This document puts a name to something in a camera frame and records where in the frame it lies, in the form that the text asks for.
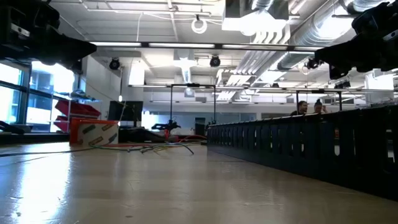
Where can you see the black background station frame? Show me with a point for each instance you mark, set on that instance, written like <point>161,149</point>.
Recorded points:
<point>317,91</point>
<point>192,85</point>

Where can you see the long ceiling light strip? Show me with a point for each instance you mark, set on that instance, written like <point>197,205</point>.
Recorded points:
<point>180,45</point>

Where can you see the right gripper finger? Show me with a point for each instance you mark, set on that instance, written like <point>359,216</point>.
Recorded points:
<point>339,53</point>
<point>335,73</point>

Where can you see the red storage bin rack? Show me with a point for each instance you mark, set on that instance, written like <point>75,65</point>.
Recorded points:
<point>77,109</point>

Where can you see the orange tape roll dispenser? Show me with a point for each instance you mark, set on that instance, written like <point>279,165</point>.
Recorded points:
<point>93,133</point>

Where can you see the black aluminium table frame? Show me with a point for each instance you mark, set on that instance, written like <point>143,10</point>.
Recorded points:
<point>31,138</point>

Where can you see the black ceiling camera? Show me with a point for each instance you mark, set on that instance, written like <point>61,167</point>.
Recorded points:
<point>214,61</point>
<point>114,63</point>
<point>311,63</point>

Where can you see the black background robot arm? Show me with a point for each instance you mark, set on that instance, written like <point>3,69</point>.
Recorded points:
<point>164,126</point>

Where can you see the black computer monitor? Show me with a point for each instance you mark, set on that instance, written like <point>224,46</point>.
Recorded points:
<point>124,112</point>

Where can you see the person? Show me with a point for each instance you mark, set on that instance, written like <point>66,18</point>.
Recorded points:
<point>301,108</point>
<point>318,107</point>

